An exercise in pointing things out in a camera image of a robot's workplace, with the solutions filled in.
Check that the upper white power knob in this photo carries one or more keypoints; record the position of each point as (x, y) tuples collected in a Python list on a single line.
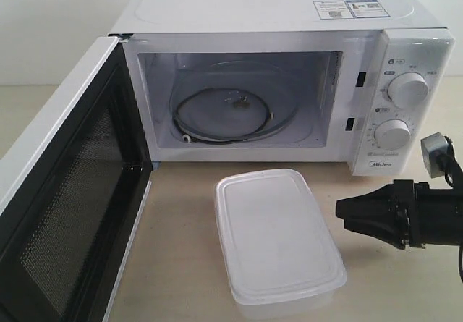
[(408, 90)]

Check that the white label sticker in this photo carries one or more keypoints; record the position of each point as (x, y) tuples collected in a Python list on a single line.
[(333, 10)]

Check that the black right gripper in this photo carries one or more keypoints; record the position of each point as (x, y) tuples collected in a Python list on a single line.
[(380, 203)]

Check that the white lidded plastic container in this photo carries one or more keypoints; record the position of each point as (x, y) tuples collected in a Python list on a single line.
[(279, 255)]

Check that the blue energy label sticker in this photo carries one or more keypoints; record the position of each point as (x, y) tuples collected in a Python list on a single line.
[(366, 9)]

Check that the white microwave door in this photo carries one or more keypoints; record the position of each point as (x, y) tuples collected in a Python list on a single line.
[(73, 188)]

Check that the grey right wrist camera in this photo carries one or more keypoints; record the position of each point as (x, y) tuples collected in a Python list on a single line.
[(432, 148)]

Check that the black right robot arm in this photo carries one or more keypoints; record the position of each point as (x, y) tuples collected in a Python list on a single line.
[(440, 215)]

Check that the white Midea microwave body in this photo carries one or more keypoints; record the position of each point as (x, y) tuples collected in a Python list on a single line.
[(342, 69)]

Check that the lower white timer knob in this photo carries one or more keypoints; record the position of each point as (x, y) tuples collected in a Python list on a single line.
[(392, 134)]

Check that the glass turntable plate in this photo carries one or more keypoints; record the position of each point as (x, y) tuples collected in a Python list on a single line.
[(232, 102)]

